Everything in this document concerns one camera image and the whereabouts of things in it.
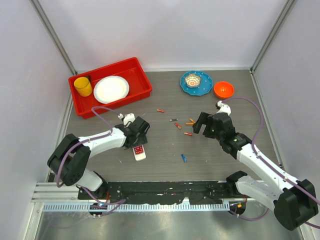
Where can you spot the white remote control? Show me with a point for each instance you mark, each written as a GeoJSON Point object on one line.
{"type": "Point", "coordinates": [139, 153]}

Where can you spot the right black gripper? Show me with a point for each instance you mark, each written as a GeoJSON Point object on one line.
{"type": "Point", "coordinates": [202, 119]}

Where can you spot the blue battery centre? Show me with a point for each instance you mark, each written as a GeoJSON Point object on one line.
{"type": "Point", "coordinates": [183, 158]}

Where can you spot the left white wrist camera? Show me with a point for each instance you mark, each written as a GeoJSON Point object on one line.
{"type": "Point", "coordinates": [127, 118]}

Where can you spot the yellow cup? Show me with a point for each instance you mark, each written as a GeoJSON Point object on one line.
{"type": "Point", "coordinates": [83, 86]}

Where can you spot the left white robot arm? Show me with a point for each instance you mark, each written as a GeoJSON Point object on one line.
{"type": "Point", "coordinates": [69, 160]}

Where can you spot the red plastic bin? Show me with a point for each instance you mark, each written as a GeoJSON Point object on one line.
{"type": "Point", "coordinates": [130, 69]}

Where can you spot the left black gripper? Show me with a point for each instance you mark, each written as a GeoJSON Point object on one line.
{"type": "Point", "coordinates": [141, 139]}

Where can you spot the white slotted cable duct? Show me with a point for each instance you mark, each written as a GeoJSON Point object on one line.
{"type": "Point", "coordinates": [92, 207]}

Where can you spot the blue plate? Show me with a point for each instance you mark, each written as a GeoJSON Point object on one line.
{"type": "Point", "coordinates": [204, 88]}

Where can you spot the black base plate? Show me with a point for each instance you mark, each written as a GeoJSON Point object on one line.
{"type": "Point", "coordinates": [168, 192]}

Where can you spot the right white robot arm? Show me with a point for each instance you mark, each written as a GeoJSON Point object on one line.
{"type": "Point", "coordinates": [293, 202]}

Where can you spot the orange bowl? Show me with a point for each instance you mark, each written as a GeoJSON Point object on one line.
{"type": "Point", "coordinates": [223, 90]}

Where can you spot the white paper plate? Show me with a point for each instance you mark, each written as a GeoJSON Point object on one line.
{"type": "Point", "coordinates": [110, 89]}

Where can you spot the small patterned bowl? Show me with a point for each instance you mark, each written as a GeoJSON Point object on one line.
{"type": "Point", "coordinates": [192, 80]}

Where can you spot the red battery middle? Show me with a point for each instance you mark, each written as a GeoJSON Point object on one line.
{"type": "Point", "coordinates": [178, 126]}

